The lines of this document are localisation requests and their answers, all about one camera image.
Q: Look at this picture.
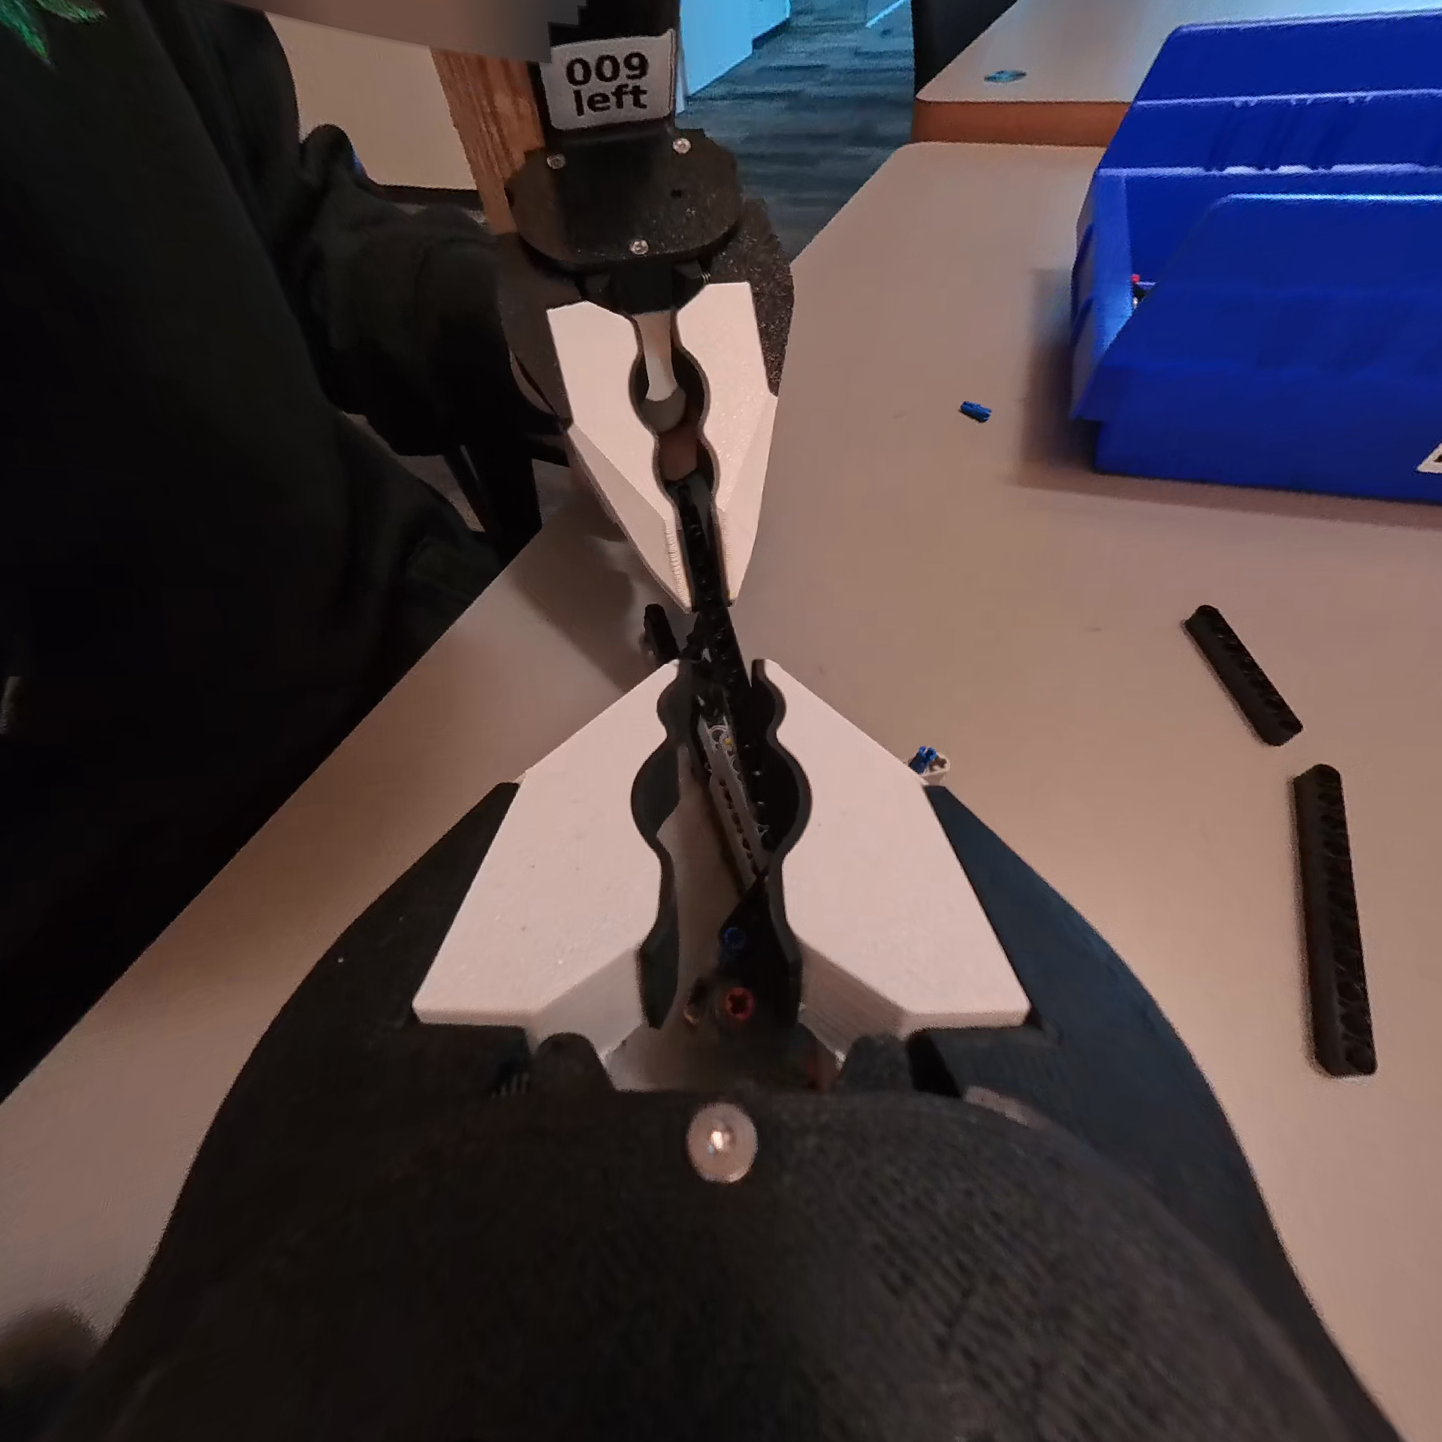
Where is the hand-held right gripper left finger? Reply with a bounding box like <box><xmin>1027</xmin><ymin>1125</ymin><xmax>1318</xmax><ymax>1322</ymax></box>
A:
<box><xmin>412</xmin><ymin>663</ymin><xmax>686</xmax><ymax>1060</ymax></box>

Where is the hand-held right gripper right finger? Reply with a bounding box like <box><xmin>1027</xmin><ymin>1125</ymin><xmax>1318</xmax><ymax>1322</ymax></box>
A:
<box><xmin>746</xmin><ymin>658</ymin><xmax>1030</xmax><ymax>1059</ymax></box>

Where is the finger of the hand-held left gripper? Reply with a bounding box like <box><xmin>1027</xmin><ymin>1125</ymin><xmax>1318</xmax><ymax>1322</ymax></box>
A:
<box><xmin>679</xmin><ymin>279</ymin><xmax>780</xmax><ymax>602</ymax></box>
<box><xmin>547</xmin><ymin>303</ymin><xmax>694</xmax><ymax>616</ymax></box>

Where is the black toy brick assembly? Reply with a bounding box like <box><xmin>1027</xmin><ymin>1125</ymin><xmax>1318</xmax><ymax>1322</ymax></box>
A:
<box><xmin>640</xmin><ymin>467</ymin><xmax>953</xmax><ymax>1032</ymax></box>

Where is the person's left forearm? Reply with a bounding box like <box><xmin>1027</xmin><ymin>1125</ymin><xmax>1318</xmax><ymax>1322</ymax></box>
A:
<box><xmin>297</xmin><ymin>124</ymin><xmax>564</xmax><ymax>464</ymax></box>

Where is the wood-edged desk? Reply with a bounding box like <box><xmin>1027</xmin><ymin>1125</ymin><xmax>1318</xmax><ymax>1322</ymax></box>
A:
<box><xmin>912</xmin><ymin>0</ymin><xmax>1442</xmax><ymax>149</ymax></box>

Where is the short black perforated beam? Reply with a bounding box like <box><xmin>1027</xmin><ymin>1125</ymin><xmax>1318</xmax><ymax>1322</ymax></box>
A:
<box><xmin>1184</xmin><ymin>607</ymin><xmax>1304</xmax><ymax>748</ymax></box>

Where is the person's black clothing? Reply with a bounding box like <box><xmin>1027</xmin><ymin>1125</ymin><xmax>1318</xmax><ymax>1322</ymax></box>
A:
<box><xmin>0</xmin><ymin>0</ymin><xmax>542</xmax><ymax>1099</ymax></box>

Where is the long black perforated beam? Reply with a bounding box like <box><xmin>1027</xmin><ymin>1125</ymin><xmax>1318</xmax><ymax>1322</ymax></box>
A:
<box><xmin>1291</xmin><ymin>765</ymin><xmax>1379</xmax><ymax>1077</ymax></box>

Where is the blue parts bin with tag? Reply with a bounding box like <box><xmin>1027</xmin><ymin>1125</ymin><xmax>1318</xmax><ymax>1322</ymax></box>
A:
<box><xmin>1069</xmin><ymin>168</ymin><xmax>1442</xmax><ymax>506</ymax></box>

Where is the wooden post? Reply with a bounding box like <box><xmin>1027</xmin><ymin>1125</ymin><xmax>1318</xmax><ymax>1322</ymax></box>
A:
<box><xmin>432</xmin><ymin>51</ymin><xmax>559</xmax><ymax>232</ymax></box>

